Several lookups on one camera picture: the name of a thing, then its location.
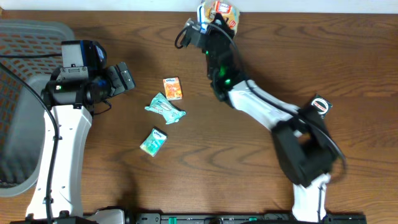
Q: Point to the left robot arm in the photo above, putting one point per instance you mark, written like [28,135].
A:
[68,99]

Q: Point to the grey plastic basket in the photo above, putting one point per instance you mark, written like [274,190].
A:
[30,50]

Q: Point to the green Kleenex tissue packet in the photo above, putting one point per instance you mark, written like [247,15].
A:
[153,142]

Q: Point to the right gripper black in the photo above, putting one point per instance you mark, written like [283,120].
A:
[218,20]

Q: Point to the large yellow snack bag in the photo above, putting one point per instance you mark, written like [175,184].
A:
[208,9]

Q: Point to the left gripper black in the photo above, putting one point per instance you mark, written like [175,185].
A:
[116,79]

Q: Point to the black mounting rail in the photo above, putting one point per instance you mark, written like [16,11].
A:
[233,218]

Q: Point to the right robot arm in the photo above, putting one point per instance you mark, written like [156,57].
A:
[305,150]

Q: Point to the orange tissue packet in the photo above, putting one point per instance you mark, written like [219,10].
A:
[172,88]

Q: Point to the teal wet-wipe packet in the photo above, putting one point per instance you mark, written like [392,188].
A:
[162,106]

